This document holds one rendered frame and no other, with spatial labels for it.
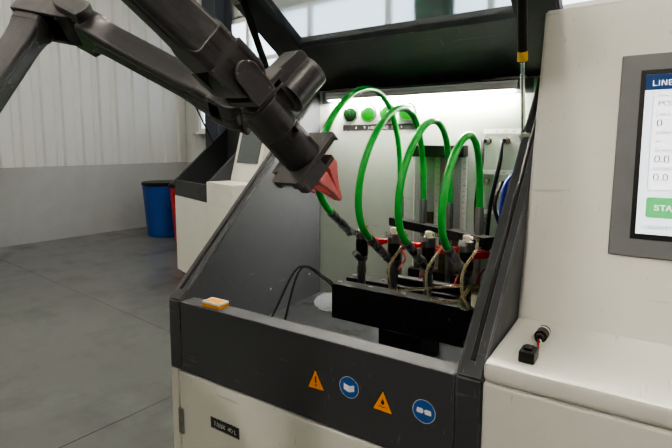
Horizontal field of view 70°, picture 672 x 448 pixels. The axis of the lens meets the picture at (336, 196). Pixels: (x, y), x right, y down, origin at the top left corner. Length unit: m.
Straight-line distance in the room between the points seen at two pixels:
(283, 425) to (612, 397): 0.58
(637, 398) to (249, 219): 0.88
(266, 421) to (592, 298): 0.64
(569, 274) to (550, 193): 0.15
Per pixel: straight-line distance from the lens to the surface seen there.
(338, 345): 0.86
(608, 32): 1.04
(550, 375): 0.75
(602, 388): 0.74
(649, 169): 0.95
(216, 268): 1.18
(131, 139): 8.02
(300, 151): 0.68
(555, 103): 1.00
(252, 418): 1.07
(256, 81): 0.63
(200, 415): 1.19
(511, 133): 1.23
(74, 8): 1.07
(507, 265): 0.86
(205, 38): 0.61
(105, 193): 7.80
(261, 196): 1.27
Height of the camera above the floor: 1.29
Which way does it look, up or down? 6 degrees down
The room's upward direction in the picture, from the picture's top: straight up
